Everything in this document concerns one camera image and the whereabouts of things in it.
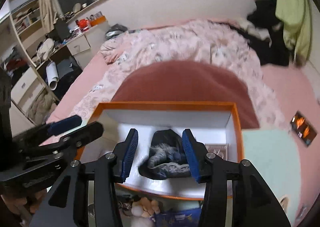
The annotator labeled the black clothes pile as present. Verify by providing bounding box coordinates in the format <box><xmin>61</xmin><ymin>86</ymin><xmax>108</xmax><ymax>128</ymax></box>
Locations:
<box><xmin>229</xmin><ymin>0</ymin><xmax>292</xmax><ymax>67</ymax></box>

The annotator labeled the green hanging cloth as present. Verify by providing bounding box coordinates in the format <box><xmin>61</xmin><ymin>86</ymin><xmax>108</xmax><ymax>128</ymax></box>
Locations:
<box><xmin>276</xmin><ymin>0</ymin><xmax>312</xmax><ymax>65</ymax></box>

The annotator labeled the white shelf unit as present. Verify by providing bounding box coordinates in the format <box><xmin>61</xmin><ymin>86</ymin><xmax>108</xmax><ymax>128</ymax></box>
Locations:
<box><xmin>1</xmin><ymin>0</ymin><xmax>57</xmax><ymax>127</ymax></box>

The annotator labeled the white rolled paper tube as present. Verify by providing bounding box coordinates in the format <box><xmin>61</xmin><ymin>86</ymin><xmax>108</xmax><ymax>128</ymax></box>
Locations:
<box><xmin>46</xmin><ymin>61</ymin><xmax>59</xmax><ymax>91</ymax></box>

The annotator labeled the pink floral quilt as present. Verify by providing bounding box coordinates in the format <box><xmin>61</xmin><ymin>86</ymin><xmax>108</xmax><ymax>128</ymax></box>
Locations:
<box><xmin>72</xmin><ymin>20</ymin><xmax>287</xmax><ymax>129</ymax></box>

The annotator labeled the fluffy white tail doll keychain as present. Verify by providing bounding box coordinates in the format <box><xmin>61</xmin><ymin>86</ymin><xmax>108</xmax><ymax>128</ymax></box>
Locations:
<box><xmin>131</xmin><ymin>197</ymin><xmax>161</xmax><ymax>227</ymax></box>

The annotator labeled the white desk drawer unit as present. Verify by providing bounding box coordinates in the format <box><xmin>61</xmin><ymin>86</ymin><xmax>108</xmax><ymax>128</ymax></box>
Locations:
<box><xmin>67</xmin><ymin>21</ymin><xmax>110</xmax><ymax>69</ymax></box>

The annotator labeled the black lace fabric item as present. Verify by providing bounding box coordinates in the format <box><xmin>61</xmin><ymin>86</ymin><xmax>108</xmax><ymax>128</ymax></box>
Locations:
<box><xmin>138</xmin><ymin>129</ymin><xmax>191</xmax><ymax>180</ymax></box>

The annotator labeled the small orange box on desk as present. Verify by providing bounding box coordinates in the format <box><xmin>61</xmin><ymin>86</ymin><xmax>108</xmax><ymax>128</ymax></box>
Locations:
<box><xmin>90</xmin><ymin>16</ymin><xmax>107</xmax><ymax>27</ymax></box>

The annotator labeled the red item on desk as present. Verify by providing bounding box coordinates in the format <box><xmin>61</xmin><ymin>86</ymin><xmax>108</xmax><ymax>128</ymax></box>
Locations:
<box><xmin>75</xmin><ymin>19</ymin><xmax>91</xmax><ymax>32</ymax></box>

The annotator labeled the beige curtain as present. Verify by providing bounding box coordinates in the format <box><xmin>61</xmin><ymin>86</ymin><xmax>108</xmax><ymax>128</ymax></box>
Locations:
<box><xmin>39</xmin><ymin>0</ymin><xmax>63</xmax><ymax>34</ymax></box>

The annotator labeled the blue metal tin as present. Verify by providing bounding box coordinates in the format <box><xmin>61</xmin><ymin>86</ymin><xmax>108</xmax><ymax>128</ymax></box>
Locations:
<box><xmin>154</xmin><ymin>208</ymin><xmax>201</xmax><ymax>227</ymax></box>

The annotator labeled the orange cardboard storage box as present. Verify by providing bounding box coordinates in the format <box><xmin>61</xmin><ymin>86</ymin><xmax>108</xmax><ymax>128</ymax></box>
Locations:
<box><xmin>76</xmin><ymin>102</ymin><xmax>244</xmax><ymax>200</ymax></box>

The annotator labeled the dark red pillow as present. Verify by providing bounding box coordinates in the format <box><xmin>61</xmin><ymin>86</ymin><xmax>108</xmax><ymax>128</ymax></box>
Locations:
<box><xmin>112</xmin><ymin>60</ymin><xmax>260</xmax><ymax>129</ymax></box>

